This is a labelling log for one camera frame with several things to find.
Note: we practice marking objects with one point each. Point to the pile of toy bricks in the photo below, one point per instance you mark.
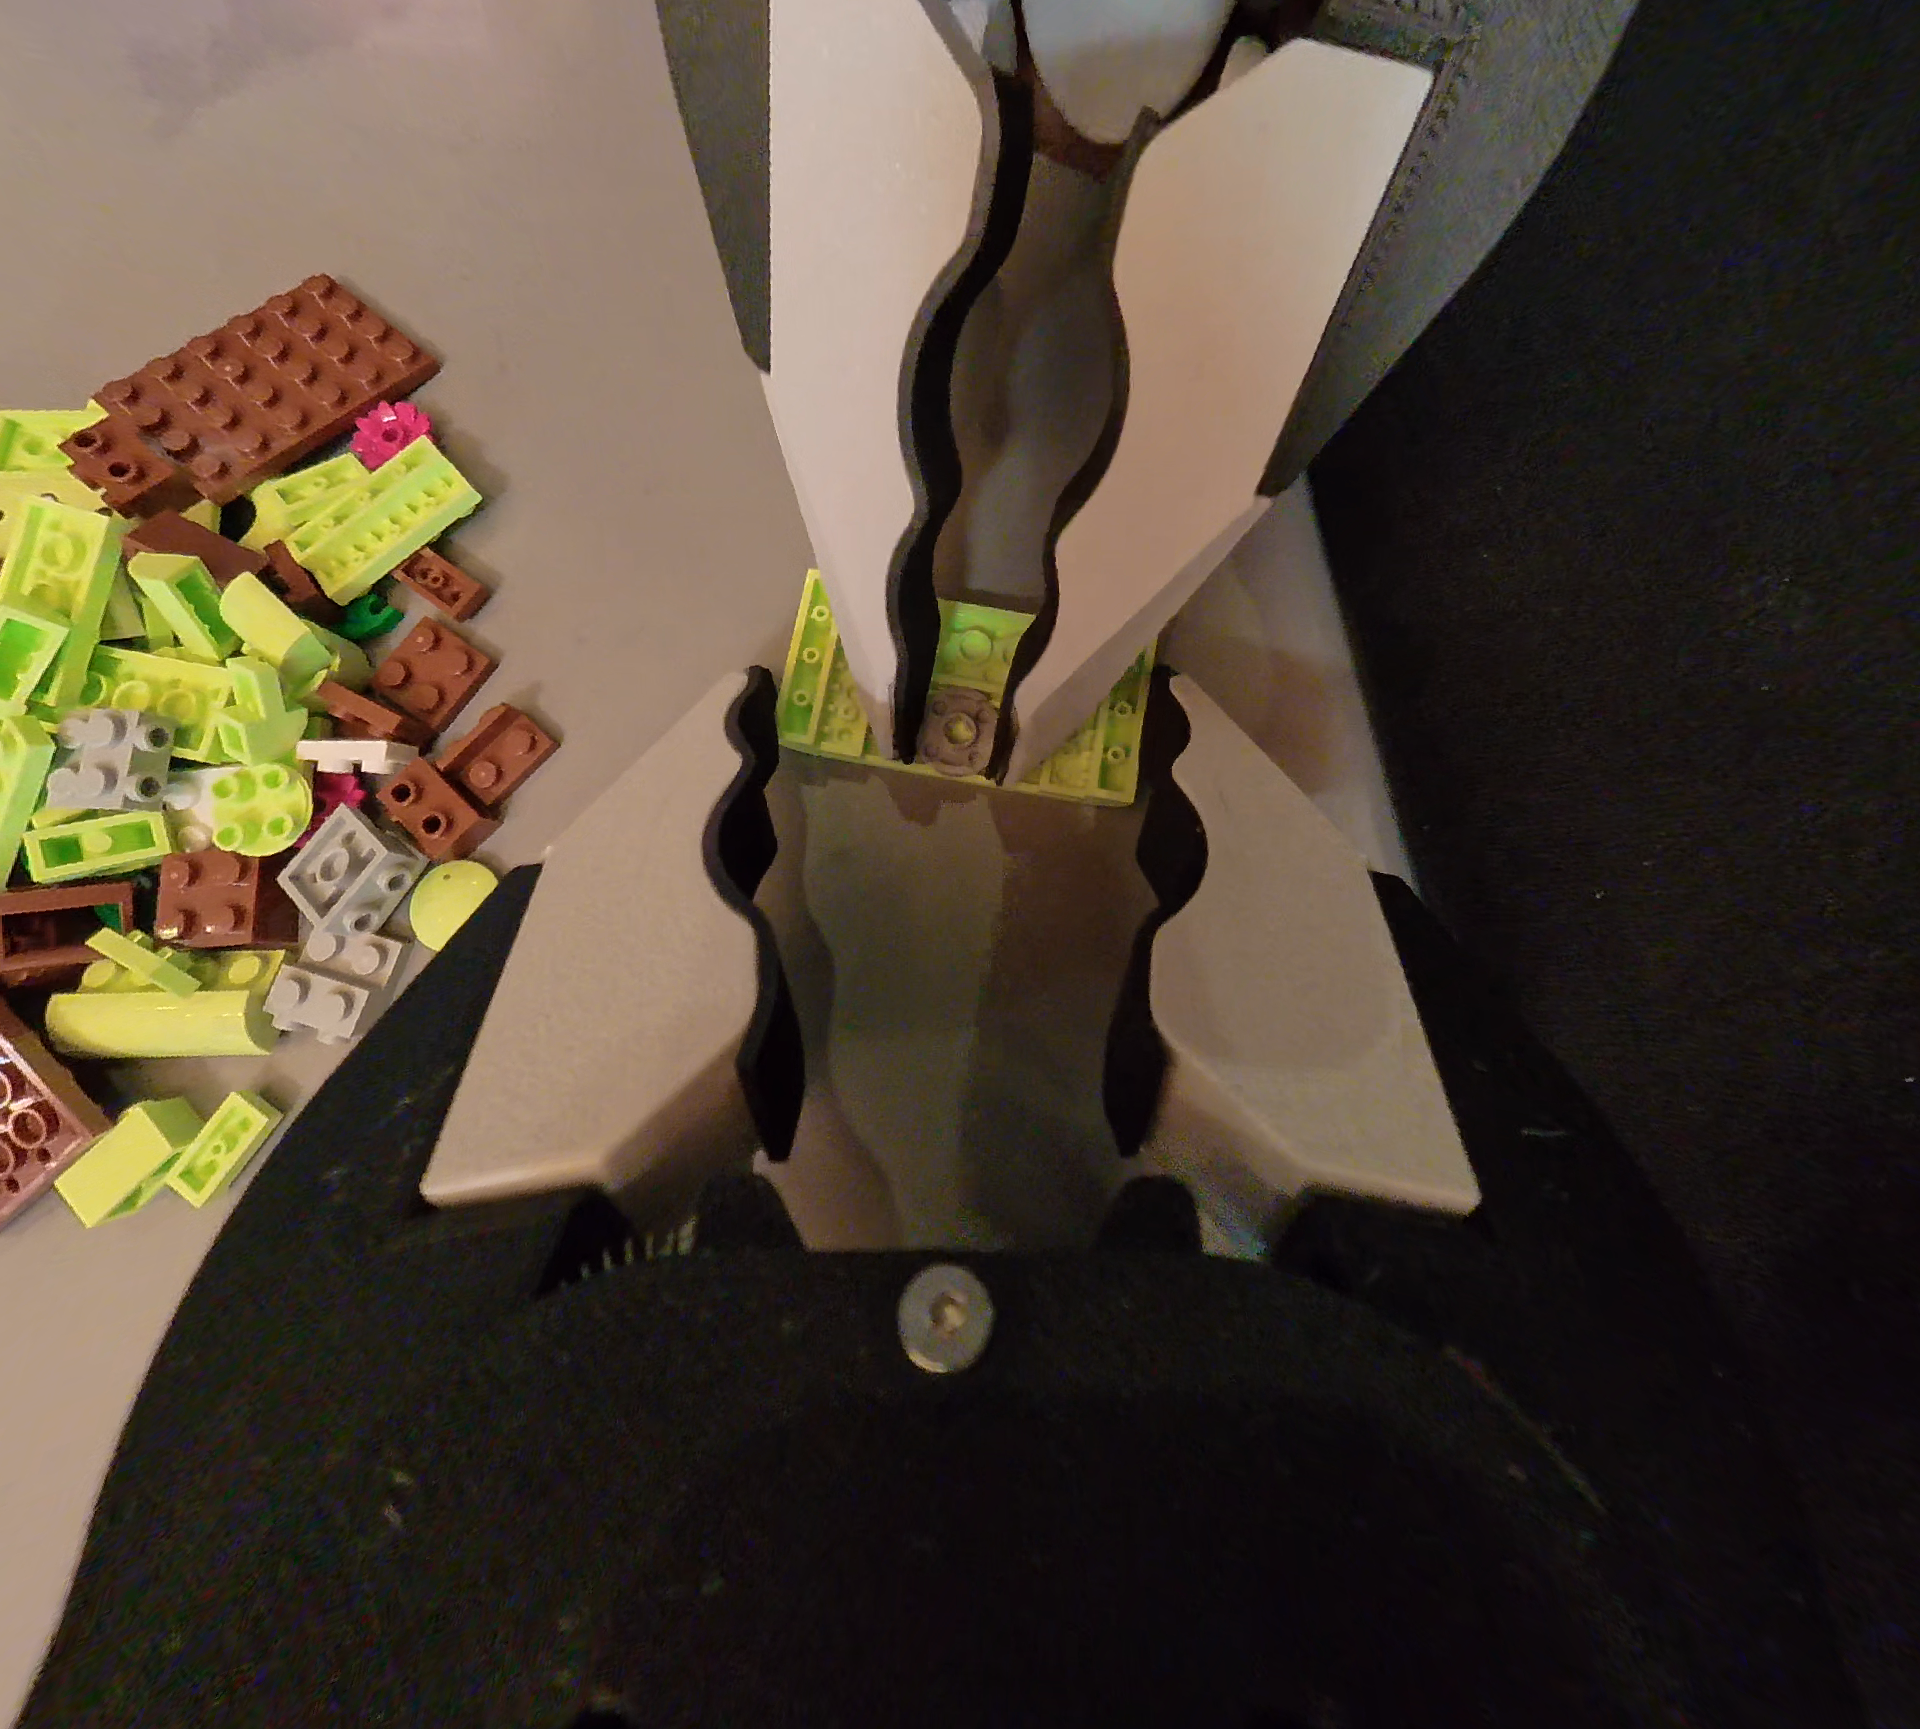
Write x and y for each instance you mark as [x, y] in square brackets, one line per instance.
[225, 649]

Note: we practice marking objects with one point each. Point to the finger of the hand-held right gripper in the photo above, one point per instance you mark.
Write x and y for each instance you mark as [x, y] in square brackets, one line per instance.
[854, 260]
[1244, 291]

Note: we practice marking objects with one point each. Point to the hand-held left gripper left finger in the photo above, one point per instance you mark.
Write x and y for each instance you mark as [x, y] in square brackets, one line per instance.
[598, 1011]

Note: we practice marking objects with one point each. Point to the long lime green plate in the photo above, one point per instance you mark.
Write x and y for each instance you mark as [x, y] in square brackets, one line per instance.
[974, 642]

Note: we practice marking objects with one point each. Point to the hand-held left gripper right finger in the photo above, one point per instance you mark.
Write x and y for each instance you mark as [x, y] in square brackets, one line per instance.
[1305, 1011]

